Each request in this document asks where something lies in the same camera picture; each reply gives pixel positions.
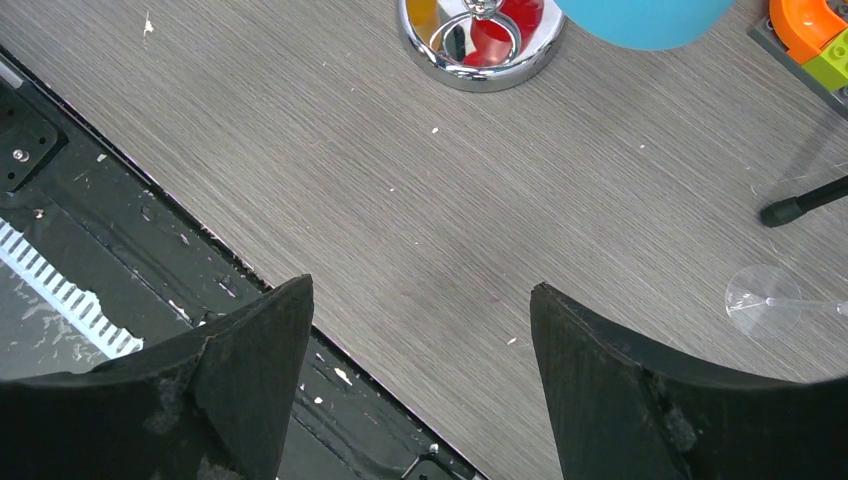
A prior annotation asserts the black music stand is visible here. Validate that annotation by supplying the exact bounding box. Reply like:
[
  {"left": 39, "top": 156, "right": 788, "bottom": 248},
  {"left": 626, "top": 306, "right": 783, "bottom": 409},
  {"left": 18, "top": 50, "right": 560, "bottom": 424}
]
[{"left": 759, "top": 176, "right": 847, "bottom": 228}]

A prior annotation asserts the grey lego baseplate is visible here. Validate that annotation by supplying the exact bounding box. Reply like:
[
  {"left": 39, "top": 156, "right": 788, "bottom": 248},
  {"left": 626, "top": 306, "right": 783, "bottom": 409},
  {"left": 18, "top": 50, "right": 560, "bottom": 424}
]
[{"left": 748, "top": 16, "right": 847, "bottom": 120}]

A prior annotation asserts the green lego brick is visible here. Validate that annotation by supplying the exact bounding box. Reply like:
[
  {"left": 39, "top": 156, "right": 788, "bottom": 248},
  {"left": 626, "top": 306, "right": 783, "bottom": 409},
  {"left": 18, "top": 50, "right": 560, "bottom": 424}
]
[{"left": 802, "top": 30, "right": 847, "bottom": 92}]

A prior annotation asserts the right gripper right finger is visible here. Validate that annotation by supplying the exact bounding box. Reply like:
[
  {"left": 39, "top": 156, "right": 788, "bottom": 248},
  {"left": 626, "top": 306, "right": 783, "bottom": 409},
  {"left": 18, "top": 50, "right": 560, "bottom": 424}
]
[{"left": 530, "top": 283, "right": 847, "bottom": 479}]

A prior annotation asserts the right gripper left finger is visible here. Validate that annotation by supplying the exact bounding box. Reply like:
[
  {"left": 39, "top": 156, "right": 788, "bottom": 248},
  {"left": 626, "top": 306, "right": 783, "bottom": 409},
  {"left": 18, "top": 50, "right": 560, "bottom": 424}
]
[{"left": 1, "top": 274, "right": 314, "bottom": 479}]

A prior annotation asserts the clear champagne flute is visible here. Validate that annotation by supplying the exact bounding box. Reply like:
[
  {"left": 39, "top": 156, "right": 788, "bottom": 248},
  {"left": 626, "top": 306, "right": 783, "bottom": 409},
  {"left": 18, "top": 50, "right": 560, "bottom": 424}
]
[{"left": 724, "top": 264, "right": 847, "bottom": 339}]

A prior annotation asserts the blue wine glass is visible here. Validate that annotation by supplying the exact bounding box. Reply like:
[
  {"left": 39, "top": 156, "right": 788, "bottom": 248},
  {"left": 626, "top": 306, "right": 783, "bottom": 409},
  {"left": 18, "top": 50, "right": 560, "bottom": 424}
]
[{"left": 555, "top": 0, "right": 734, "bottom": 51}]

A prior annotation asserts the chrome wine glass rack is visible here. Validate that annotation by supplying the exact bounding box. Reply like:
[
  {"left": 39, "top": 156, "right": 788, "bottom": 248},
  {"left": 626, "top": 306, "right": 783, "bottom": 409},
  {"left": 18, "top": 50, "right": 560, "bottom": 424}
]
[{"left": 396, "top": 0, "right": 567, "bottom": 93}]

